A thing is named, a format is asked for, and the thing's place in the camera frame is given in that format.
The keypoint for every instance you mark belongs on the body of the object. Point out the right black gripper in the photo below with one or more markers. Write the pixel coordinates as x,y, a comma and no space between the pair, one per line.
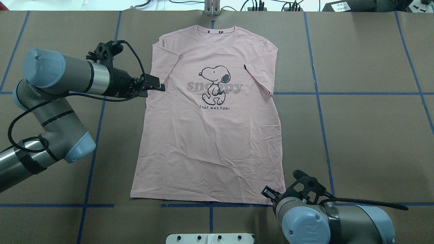
269,192

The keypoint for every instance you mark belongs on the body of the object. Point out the pink Snoopy t-shirt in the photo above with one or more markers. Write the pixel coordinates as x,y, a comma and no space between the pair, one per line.
214,134

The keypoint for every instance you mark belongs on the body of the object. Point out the aluminium frame post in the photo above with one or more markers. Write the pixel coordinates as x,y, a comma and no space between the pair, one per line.
212,7

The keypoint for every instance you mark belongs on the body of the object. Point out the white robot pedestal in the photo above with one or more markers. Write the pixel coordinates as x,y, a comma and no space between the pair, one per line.
211,238

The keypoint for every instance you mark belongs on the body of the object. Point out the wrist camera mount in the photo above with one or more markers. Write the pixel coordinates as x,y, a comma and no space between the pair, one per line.
306,188
105,52

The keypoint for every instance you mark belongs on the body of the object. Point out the black box with label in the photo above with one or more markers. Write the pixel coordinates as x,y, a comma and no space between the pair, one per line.
350,6

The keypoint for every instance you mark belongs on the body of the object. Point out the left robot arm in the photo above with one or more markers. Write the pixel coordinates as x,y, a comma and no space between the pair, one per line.
49,77

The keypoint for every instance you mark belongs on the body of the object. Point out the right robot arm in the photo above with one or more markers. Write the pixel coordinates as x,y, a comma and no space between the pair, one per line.
327,223

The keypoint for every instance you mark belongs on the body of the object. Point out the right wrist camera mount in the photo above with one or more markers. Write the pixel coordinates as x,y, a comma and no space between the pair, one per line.
306,188

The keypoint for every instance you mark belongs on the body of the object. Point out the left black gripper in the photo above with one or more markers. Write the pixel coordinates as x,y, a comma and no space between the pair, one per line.
121,82

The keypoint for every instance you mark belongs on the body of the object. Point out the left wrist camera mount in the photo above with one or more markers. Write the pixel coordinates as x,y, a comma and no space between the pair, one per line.
105,52

